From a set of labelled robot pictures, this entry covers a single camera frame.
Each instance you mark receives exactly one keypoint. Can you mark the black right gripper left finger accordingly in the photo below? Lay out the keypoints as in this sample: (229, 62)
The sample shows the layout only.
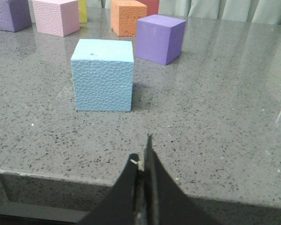
(117, 207)

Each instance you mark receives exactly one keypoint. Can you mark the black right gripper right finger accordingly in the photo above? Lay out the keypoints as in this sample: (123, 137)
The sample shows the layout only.
(166, 202)

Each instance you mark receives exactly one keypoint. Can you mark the textured light blue foam cube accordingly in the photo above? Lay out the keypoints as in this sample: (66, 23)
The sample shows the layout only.
(103, 75)

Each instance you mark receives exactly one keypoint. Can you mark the smooth purple foam cube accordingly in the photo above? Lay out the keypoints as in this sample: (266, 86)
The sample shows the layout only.
(159, 38)

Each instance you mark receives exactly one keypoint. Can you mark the textured orange foam cube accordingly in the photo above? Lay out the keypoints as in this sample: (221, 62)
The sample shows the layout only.
(124, 16)

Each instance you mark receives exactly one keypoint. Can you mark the pink foam cube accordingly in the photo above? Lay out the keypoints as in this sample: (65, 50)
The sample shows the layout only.
(57, 17)

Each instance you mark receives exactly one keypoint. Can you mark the red foam cube at back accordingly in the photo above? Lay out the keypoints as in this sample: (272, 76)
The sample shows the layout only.
(152, 6)

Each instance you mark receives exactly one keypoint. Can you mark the yellow foam cube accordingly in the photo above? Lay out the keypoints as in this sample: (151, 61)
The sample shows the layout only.
(83, 11)

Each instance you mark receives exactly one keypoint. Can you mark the grey-green curtain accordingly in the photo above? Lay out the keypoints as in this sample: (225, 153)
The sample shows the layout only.
(255, 11)

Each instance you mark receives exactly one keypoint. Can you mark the dented purple foam cube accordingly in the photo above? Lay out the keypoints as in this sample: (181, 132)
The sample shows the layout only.
(14, 15)

